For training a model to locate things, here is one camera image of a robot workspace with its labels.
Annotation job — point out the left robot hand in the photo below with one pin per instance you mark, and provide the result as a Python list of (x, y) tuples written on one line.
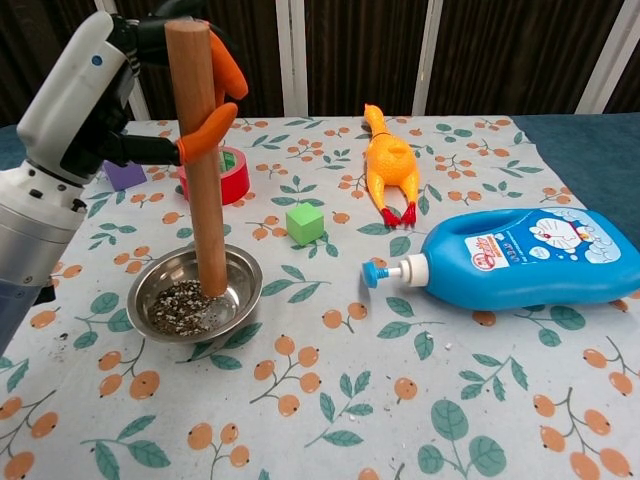
[(70, 100)]

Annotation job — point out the wooden pestle rod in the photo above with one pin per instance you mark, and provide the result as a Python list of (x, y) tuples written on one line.
[(210, 225)]

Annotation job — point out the stainless steel bowl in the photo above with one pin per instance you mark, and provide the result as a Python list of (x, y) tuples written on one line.
[(240, 280)]

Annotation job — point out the purple foam cube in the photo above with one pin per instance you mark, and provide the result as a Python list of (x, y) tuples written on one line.
[(125, 176)]

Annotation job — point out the red tape roll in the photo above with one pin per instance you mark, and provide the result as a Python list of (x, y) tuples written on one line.
[(235, 180)]

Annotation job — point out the crushed nut pieces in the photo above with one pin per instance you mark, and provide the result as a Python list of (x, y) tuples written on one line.
[(175, 310)]

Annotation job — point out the green foam cube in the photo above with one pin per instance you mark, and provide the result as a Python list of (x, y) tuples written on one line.
[(302, 225)]

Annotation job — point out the orange rubber chicken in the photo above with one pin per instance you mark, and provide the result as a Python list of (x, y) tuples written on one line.
[(387, 160)]

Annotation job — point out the floral tablecloth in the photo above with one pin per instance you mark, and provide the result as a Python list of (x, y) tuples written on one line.
[(350, 400)]

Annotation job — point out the blue pump detergent bottle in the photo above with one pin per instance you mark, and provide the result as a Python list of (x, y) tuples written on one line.
[(500, 280)]

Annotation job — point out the white frame post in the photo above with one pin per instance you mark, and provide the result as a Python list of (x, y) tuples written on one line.
[(605, 65), (292, 60), (429, 60), (140, 105)]

